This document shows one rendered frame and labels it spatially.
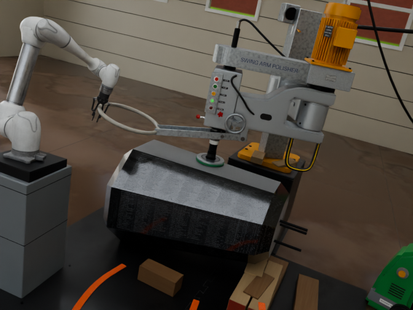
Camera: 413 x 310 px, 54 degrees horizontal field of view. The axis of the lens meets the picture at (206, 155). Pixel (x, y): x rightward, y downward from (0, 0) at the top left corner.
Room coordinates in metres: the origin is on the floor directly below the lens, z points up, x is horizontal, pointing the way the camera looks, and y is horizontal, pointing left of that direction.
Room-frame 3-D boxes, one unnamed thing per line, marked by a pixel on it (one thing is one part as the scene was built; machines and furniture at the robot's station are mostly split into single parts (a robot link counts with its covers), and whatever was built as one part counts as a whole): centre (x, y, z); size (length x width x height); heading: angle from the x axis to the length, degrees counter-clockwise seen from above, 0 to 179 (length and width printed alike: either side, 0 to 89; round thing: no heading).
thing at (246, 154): (3.53, -0.57, 0.76); 0.49 x 0.49 x 0.05; 71
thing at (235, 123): (2.79, -0.15, 1.20); 0.15 x 0.10 x 0.15; 89
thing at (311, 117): (2.90, -0.69, 1.34); 0.19 x 0.19 x 0.20
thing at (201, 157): (2.91, -0.04, 0.85); 0.21 x 0.21 x 0.01
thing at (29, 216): (2.25, 1.09, 0.40); 0.50 x 0.50 x 0.80; 74
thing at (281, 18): (3.59, -0.44, 2.00); 0.20 x 0.18 x 0.15; 161
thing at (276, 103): (2.89, -0.43, 1.30); 0.74 x 0.23 x 0.49; 89
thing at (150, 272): (2.41, 0.15, 0.07); 0.30 x 0.12 x 0.12; 68
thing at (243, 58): (2.90, -0.39, 1.62); 0.96 x 0.25 x 0.17; 89
